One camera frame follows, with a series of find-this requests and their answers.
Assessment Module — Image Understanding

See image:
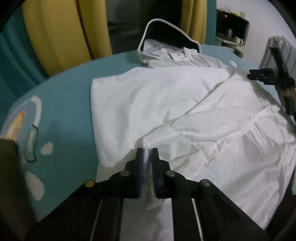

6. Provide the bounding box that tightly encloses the grey ribbed radiator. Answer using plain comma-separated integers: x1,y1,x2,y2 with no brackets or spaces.
260,36,296,70

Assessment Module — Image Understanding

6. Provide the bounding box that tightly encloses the black bag with white trim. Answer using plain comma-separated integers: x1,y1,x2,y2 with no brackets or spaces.
137,20,201,67

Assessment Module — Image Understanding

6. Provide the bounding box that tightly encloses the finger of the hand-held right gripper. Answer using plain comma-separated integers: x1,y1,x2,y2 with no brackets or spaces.
247,69,277,82

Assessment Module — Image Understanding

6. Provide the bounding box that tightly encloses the narrow yellow curtain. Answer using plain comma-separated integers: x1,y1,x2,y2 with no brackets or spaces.
180,0,207,44

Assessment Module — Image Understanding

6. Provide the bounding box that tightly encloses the wide yellow curtain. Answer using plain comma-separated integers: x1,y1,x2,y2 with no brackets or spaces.
22,0,112,77

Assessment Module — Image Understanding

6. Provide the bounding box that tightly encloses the large white garment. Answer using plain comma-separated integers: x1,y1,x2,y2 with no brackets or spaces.
90,52,296,241

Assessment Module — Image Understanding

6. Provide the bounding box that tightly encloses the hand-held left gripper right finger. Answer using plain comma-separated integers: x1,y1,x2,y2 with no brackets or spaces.
151,147,271,241

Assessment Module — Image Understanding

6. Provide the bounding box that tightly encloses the folded white shirt with tags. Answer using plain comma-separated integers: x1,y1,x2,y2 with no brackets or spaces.
138,39,200,69

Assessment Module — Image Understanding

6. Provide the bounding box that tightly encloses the teal printed bed sheet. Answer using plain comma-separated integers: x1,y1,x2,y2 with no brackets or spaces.
0,44,296,223

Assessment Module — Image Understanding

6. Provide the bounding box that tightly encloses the black wall shelf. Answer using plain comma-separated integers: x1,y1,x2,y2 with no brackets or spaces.
216,8,251,58

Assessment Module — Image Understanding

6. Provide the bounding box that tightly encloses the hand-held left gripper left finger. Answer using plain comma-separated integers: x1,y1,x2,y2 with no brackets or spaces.
24,148,145,241

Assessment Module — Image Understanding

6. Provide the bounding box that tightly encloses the narrow teal curtain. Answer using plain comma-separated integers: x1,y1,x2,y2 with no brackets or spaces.
203,0,218,45

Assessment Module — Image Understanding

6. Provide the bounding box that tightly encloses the wide teal curtain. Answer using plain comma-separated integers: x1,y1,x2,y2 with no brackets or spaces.
0,5,50,107

